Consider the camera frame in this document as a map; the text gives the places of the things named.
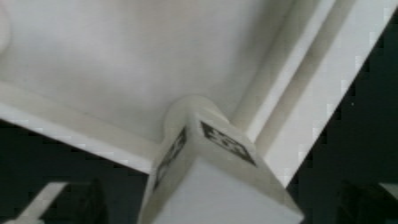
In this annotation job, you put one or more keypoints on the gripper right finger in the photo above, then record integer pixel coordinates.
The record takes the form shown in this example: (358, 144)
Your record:
(367, 203)

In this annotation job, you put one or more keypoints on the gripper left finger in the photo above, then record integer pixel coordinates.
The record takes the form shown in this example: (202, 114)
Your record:
(67, 204)

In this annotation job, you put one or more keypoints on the white table leg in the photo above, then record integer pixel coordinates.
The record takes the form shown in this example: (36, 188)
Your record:
(212, 186)

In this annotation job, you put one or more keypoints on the white square table top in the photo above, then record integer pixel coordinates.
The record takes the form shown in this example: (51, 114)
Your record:
(104, 58)

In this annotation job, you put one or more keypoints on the white U-shaped fence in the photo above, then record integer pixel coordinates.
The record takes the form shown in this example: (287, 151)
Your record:
(315, 86)

